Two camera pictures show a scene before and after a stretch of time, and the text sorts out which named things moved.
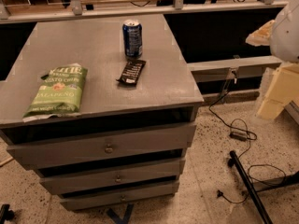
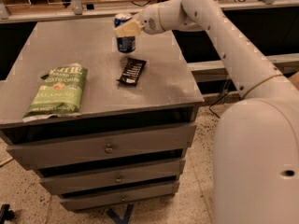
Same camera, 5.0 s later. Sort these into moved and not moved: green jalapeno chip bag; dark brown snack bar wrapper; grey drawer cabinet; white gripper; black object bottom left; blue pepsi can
Moved: white gripper; blue pepsi can
Not moved: black object bottom left; dark brown snack bar wrapper; green jalapeno chip bag; grey drawer cabinet
